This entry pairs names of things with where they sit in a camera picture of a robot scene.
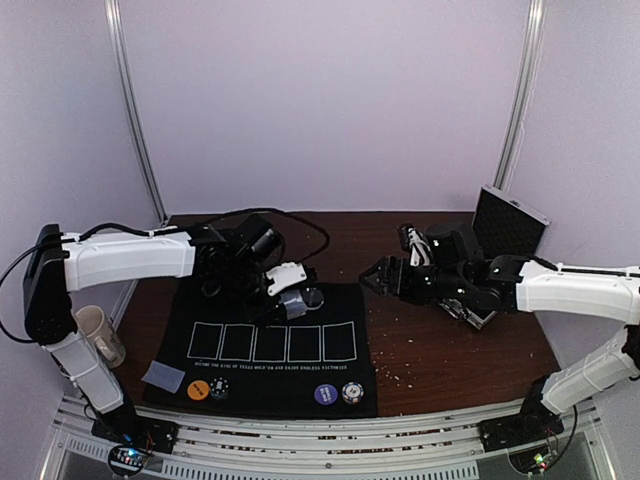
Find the black poker mat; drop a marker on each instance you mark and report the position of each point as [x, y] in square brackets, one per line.
[272, 370]

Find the purple small blind button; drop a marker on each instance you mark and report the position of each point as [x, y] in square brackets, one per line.
[325, 394]

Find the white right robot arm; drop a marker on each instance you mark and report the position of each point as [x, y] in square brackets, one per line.
[601, 302]

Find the orange big blind button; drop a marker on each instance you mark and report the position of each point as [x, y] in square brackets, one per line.
[198, 390]

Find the black green chip stack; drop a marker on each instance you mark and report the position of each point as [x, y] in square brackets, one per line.
[219, 389]

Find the aluminium corner post right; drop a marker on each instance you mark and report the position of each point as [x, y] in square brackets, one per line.
[523, 91]

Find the beige ceramic mug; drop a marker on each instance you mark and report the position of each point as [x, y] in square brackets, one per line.
[97, 326]

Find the aluminium corner post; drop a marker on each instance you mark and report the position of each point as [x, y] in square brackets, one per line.
[118, 42]
[523, 91]

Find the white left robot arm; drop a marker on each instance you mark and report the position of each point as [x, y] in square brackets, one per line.
[63, 264]

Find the right arm base board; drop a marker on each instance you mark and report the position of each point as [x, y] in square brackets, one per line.
[533, 423]

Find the aluminium poker chip case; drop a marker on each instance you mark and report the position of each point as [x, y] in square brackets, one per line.
[501, 225]

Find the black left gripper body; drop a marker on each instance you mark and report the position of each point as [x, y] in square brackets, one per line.
[242, 281]

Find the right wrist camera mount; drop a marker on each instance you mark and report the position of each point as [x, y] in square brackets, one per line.
[414, 243]

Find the aluminium front frame rails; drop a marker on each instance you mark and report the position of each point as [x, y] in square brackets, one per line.
[444, 445]

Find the poker chip stack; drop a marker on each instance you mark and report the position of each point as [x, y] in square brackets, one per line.
[352, 393]

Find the deck of playing cards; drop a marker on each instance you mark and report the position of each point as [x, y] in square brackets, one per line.
[294, 303]

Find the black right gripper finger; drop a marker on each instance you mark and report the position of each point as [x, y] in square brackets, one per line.
[378, 286]
[380, 273]

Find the clear acrylic dealer button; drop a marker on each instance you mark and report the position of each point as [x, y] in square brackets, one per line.
[313, 298]

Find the aluminium corner post left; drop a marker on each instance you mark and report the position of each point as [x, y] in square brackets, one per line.
[118, 42]

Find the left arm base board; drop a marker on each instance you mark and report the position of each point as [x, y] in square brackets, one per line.
[136, 438]

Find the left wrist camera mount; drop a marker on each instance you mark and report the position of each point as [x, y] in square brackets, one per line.
[286, 275]

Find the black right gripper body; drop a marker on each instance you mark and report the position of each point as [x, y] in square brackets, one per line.
[395, 278]

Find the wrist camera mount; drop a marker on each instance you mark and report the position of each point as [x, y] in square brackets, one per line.
[414, 243]
[286, 275]

